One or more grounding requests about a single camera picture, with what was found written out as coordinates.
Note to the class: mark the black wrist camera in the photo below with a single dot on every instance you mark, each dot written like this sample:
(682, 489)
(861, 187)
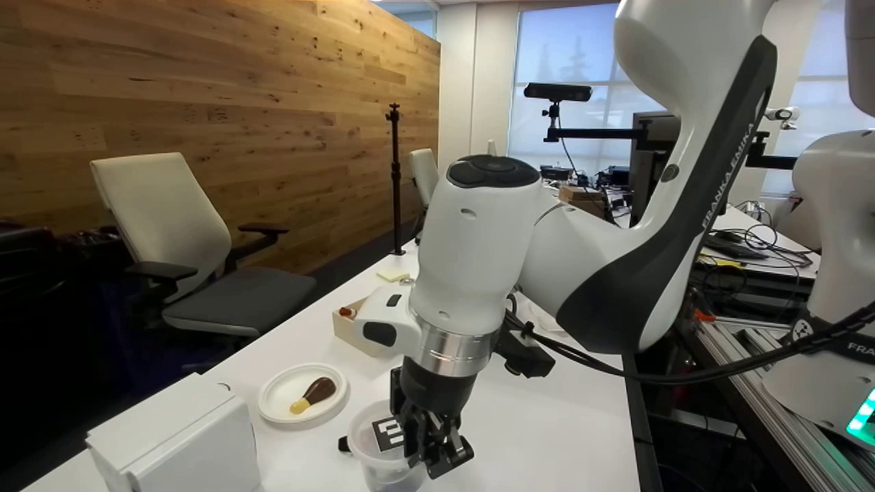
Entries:
(529, 357)

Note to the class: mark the white chair grey seat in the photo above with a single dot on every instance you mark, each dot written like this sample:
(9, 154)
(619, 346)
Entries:
(164, 220)

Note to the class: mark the small black object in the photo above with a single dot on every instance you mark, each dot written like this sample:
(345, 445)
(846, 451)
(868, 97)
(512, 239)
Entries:
(345, 444)

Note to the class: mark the clear square container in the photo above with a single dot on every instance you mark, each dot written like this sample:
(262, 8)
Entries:
(173, 439)

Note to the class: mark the clear plastic bowl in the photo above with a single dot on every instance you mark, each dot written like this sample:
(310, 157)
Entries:
(386, 478)

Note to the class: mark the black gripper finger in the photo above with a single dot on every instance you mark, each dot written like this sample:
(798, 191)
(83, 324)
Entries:
(414, 432)
(451, 445)

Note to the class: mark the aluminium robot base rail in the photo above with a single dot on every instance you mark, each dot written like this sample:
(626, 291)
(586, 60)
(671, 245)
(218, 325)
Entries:
(746, 372)

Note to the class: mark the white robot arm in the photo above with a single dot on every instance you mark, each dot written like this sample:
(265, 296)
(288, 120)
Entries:
(481, 247)

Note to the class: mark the white round plate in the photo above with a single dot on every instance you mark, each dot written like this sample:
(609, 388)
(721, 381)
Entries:
(276, 411)

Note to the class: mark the black stereo camera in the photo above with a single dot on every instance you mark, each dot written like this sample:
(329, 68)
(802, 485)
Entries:
(557, 90)

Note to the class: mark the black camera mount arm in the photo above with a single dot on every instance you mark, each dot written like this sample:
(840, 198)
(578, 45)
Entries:
(592, 135)

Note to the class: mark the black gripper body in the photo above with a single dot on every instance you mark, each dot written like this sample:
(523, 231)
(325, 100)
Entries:
(432, 391)

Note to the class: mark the black tripod stand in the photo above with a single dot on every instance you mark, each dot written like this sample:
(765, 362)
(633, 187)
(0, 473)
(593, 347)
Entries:
(393, 182)

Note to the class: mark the cluttered white desk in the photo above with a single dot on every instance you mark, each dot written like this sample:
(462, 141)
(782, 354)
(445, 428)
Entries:
(754, 247)

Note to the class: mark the large office window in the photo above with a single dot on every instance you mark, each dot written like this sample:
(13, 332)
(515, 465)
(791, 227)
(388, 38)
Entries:
(563, 55)

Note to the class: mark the black monitor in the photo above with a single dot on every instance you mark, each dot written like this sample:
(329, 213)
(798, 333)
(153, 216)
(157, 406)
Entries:
(650, 164)

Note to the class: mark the brown and yellow toy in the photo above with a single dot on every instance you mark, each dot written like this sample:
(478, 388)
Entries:
(318, 391)

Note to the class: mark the small pale yellow object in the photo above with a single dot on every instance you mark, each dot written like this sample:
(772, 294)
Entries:
(396, 273)

